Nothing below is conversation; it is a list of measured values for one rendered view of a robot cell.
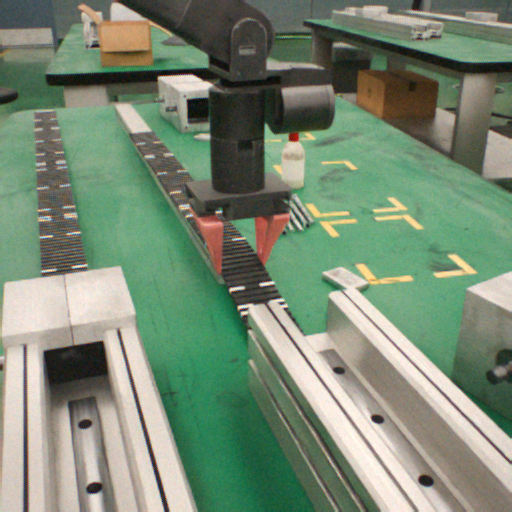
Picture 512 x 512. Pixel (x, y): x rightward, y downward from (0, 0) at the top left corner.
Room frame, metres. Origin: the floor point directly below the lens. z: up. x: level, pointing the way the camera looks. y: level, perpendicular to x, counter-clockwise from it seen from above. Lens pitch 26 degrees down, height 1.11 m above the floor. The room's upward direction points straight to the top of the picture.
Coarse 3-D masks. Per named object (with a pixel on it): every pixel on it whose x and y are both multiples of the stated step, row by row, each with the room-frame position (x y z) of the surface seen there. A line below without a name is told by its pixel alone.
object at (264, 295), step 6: (270, 288) 0.58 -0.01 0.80; (276, 288) 0.58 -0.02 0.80; (234, 294) 0.57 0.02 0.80; (240, 294) 0.57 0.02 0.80; (246, 294) 0.57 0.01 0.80; (252, 294) 0.57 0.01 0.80; (258, 294) 0.57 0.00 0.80; (264, 294) 0.57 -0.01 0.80; (270, 294) 0.57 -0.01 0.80; (276, 294) 0.57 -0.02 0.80; (234, 300) 0.56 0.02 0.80; (240, 300) 0.56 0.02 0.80; (246, 300) 0.56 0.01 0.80; (252, 300) 0.56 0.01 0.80; (258, 300) 0.56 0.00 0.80; (264, 300) 0.56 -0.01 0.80; (270, 300) 0.56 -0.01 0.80
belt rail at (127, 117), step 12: (120, 108) 1.50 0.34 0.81; (132, 108) 1.50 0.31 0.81; (120, 120) 1.45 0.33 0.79; (132, 120) 1.36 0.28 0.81; (132, 132) 1.25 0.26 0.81; (156, 180) 1.00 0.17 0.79; (180, 216) 0.82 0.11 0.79; (192, 228) 0.75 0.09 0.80; (192, 240) 0.75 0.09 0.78; (204, 252) 0.70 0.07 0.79; (216, 276) 0.64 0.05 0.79
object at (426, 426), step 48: (288, 336) 0.39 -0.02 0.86; (336, 336) 0.44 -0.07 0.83; (384, 336) 0.39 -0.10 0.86; (288, 384) 0.35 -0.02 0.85; (336, 384) 0.33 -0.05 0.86; (384, 384) 0.36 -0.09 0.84; (432, 384) 0.33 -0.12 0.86; (288, 432) 0.35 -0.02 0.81; (336, 432) 0.28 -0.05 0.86; (384, 432) 0.31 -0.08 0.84; (432, 432) 0.30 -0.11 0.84; (480, 432) 0.28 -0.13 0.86; (336, 480) 0.27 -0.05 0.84; (384, 480) 0.24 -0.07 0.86; (432, 480) 0.27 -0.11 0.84; (480, 480) 0.26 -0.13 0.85
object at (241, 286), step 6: (270, 276) 0.60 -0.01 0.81; (228, 282) 0.59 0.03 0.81; (234, 282) 0.59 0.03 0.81; (240, 282) 0.59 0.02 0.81; (246, 282) 0.59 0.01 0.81; (252, 282) 0.59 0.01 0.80; (258, 282) 0.59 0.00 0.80; (264, 282) 0.59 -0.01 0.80; (270, 282) 0.59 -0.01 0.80; (228, 288) 0.58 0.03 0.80; (234, 288) 0.58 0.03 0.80; (240, 288) 0.58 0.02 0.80; (246, 288) 0.58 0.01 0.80; (252, 288) 0.58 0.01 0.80; (258, 288) 0.58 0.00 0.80; (264, 288) 0.58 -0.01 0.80
